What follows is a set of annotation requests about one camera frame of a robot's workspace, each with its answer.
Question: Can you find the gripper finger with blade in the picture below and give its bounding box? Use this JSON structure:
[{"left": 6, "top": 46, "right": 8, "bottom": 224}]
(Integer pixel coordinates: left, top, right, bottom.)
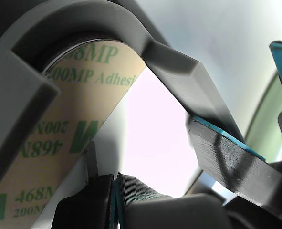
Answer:
[{"left": 54, "top": 142, "right": 115, "bottom": 229}]

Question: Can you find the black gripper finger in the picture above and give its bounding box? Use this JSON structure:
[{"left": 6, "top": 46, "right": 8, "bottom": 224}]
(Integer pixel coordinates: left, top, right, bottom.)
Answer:
[{"left": 114, "top": 173, "right": 175, "bottom": 229}]

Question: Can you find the green bowl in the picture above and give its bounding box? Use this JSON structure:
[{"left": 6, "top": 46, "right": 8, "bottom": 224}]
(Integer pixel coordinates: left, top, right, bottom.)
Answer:
[{"left": 244, "top": 71, "right": 282, "bottom": 165}]

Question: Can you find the grey fixture with dark legs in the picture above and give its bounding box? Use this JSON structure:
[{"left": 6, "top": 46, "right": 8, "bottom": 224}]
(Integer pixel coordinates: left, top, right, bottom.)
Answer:
[{"left": 0, "top": 0, "right": 248, "bottom": 208}]

